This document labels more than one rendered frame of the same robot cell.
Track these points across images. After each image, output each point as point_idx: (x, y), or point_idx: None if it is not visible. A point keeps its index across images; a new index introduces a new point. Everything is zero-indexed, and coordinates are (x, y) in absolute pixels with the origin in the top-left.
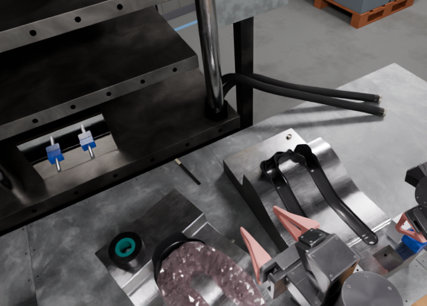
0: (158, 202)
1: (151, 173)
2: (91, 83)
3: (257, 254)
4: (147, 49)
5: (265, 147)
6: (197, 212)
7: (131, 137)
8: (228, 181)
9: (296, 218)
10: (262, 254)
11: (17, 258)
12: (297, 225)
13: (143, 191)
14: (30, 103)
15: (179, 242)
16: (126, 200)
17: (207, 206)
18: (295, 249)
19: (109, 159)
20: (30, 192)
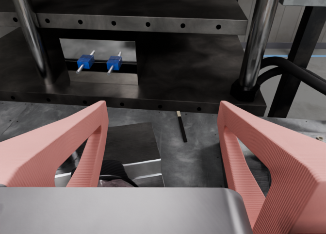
0: (124, 125)
1: (148, 112)
2: (139, 11)
3: (6, 143)
4: (204, 7)
5: None
6: (154, 154)
7: (154, 82)
8: (217, 154)
9: (271, 129)
10: (15, 151)
11: (2, 120)
12: (262, 154)
13: (131, 122)
14: (86, 9)
15: (117, 177)
16: (111, 122)
17: (179, 165)
18: (160, 224)
19: (125, 89)
20: (55, 85)
